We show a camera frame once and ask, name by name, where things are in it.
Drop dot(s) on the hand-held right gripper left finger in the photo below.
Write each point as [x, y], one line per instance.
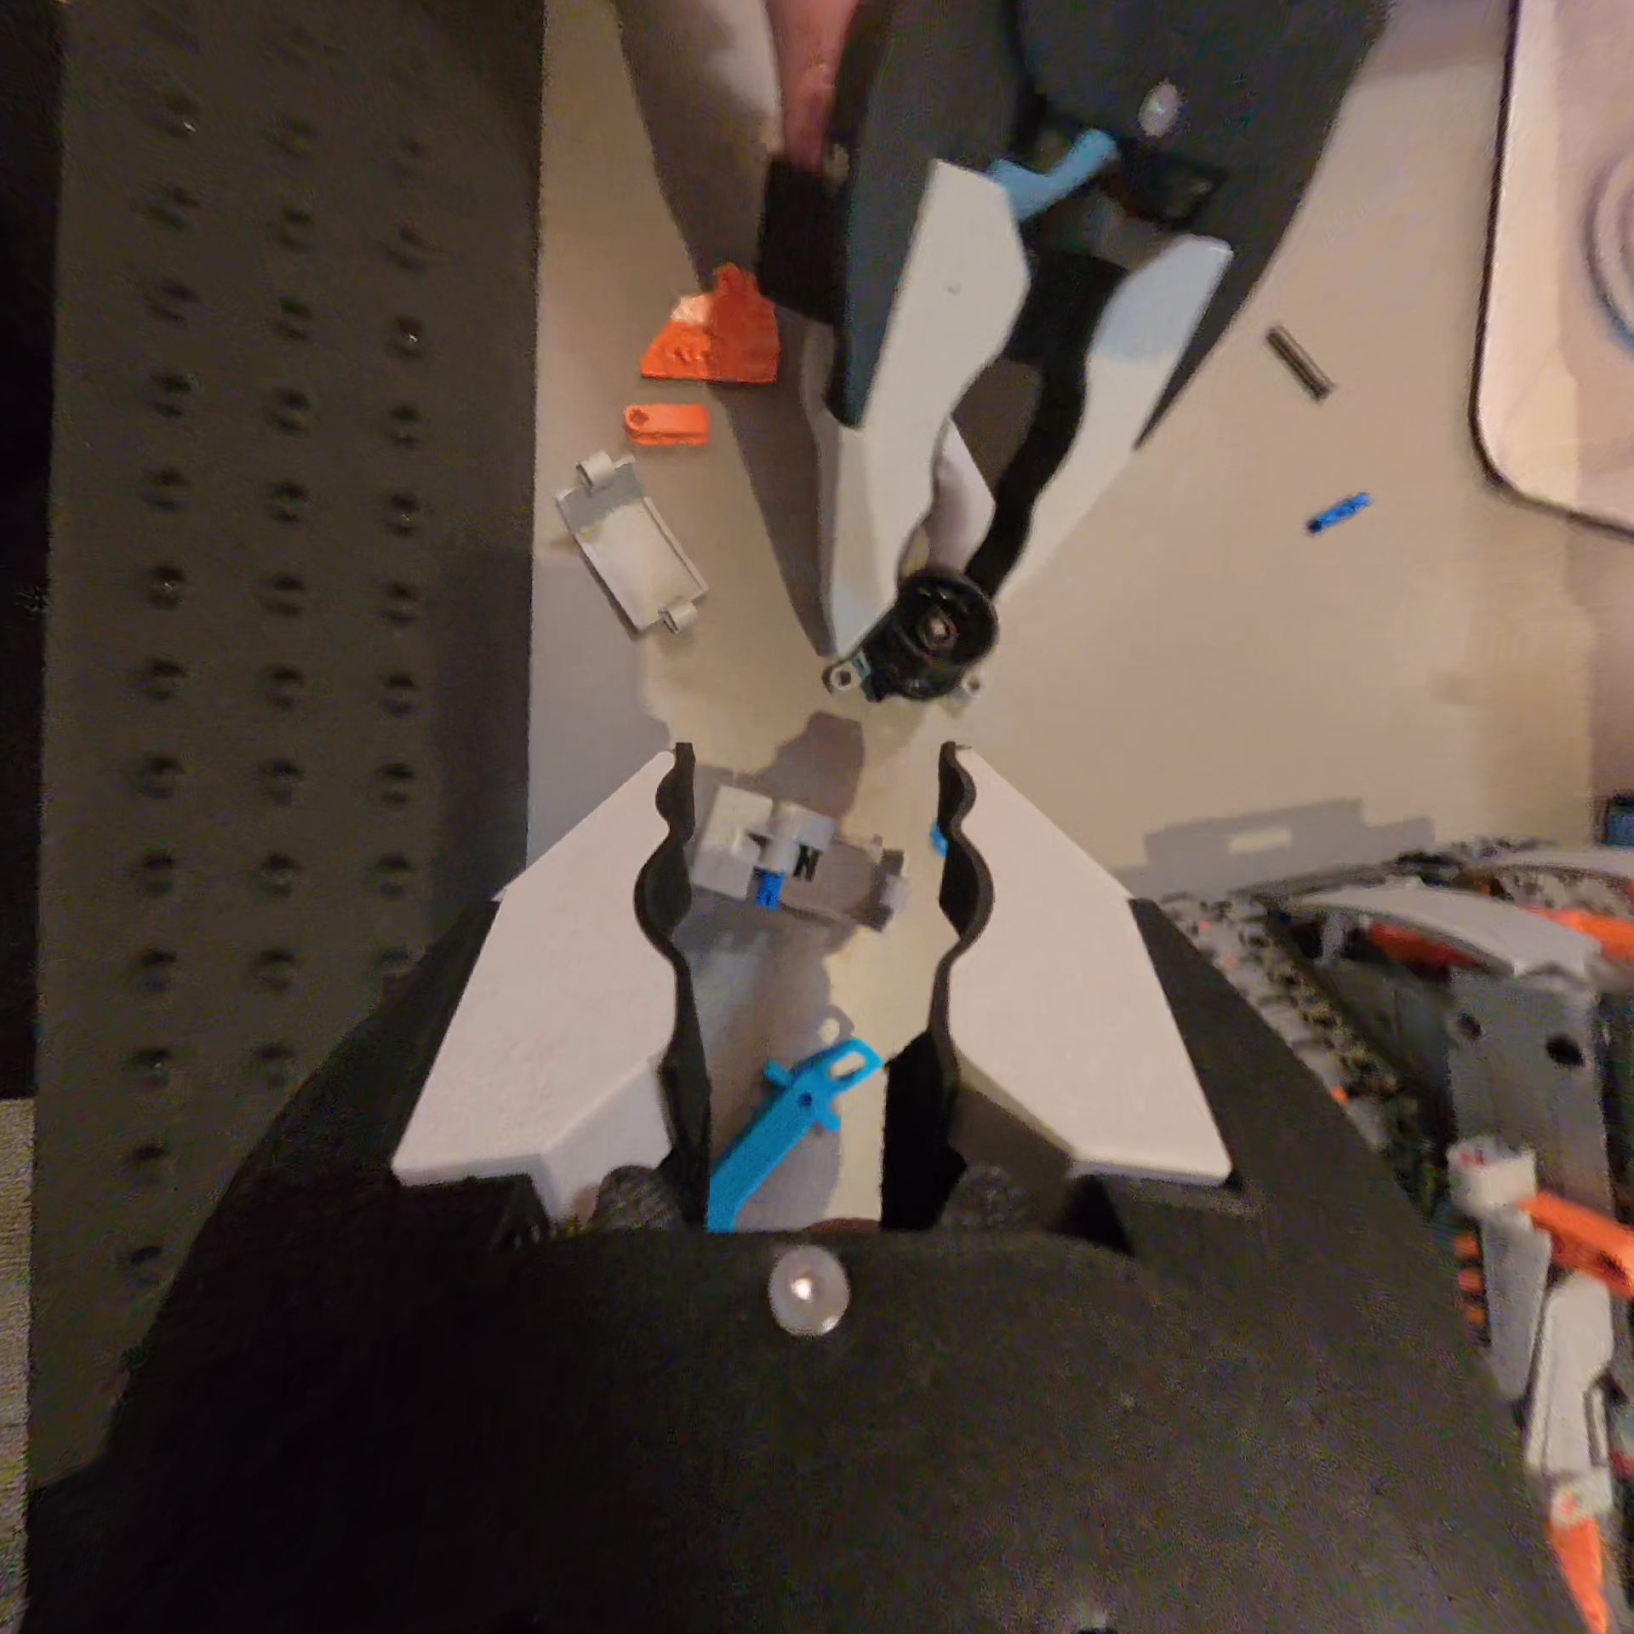
[549, 1023]

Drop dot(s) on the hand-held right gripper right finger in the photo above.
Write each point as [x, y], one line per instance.
[1100, 1023]

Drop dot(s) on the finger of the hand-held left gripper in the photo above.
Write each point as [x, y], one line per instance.
[1137, 346]
[921, 334]

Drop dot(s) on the blue plastic separator tool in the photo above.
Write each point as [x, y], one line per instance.
[767, 1137]

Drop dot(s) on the small white blue connector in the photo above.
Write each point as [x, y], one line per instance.
[818, 857]

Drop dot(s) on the person's left hand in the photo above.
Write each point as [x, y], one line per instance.
[814, 52]

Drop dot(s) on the short black axle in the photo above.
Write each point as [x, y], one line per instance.
[1300, 365]

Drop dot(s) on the orange flat panel piece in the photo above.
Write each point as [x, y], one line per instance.
[720, 334]

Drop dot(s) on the small blue pin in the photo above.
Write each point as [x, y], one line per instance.
[1339, 513]

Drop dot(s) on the orange beam piece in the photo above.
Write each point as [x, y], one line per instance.
[670, 424]

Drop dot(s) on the grey flat hinged panel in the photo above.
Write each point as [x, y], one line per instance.
[635, 542]

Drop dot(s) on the white flat sheet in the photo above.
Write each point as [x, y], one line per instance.
[1545, 309]

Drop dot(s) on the grey orange tracked toy robot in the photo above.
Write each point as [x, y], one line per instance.
[1481, 1023]

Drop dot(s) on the black perforated board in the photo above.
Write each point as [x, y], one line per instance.
[256, 639]

